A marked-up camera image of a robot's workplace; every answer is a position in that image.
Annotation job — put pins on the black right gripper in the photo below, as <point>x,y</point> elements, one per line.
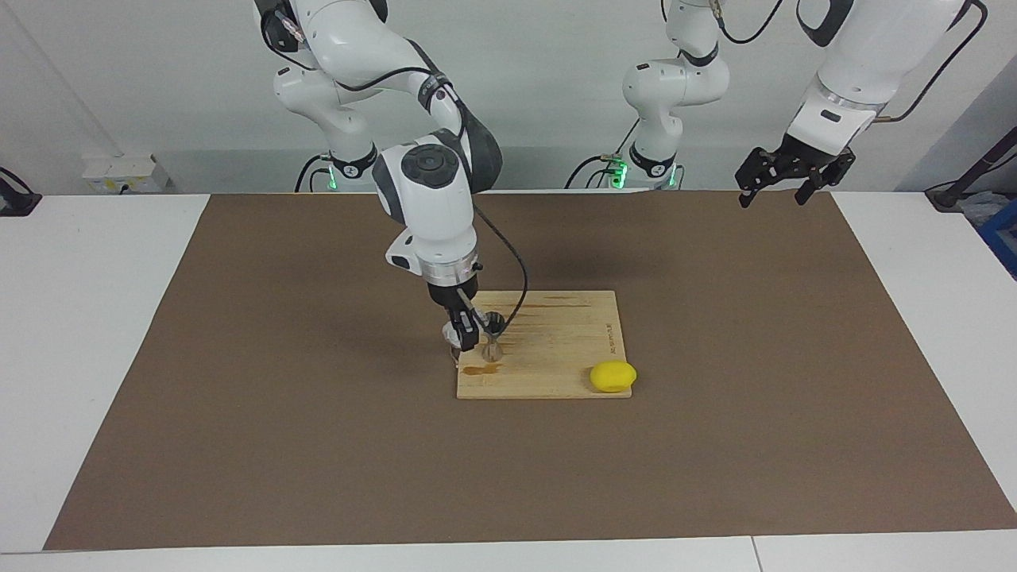
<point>453,294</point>

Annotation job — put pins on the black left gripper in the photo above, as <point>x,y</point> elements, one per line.
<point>806,152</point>

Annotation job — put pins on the steel double jigger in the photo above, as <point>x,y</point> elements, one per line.
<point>493,353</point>

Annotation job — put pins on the small clear cup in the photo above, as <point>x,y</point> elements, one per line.
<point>448,339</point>

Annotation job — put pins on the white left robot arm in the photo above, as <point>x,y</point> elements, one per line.
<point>874,48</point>

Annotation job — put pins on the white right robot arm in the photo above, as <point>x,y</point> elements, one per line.
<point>429,206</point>

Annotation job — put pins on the wooden cutting board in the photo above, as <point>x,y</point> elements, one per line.
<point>556,342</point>

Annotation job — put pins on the yellow lemon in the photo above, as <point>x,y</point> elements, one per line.
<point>612,376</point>

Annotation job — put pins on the black stand leg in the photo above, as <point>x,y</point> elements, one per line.
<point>949,195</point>

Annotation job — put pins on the clear plastic bag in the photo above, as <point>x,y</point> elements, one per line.
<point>981,208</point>

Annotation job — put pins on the brown table mat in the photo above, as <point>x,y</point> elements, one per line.
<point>318,461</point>

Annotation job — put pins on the blue crate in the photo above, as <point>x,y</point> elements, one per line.
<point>1003,238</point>

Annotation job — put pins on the white power strip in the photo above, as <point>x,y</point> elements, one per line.
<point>127,175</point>

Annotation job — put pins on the black clamp mount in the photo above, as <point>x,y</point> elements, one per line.
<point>16,202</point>

